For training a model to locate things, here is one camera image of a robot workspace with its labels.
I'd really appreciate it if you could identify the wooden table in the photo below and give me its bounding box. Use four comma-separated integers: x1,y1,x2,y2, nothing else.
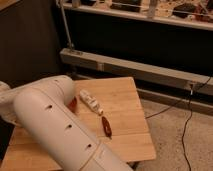
0,77,156,171

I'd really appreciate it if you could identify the black cable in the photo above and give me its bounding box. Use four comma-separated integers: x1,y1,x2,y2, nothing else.
145,76,213,171

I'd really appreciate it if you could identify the cluttered back shelf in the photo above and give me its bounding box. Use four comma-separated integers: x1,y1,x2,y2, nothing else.
55,0,213,31

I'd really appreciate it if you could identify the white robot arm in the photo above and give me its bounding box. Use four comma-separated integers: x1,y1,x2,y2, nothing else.
0,75,133,171

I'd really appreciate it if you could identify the grey metal rail frame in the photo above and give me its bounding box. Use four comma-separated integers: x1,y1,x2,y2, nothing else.
60,48,213,116

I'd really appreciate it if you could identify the red bowl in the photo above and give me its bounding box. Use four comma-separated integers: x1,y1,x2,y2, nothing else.
68,97,77,112

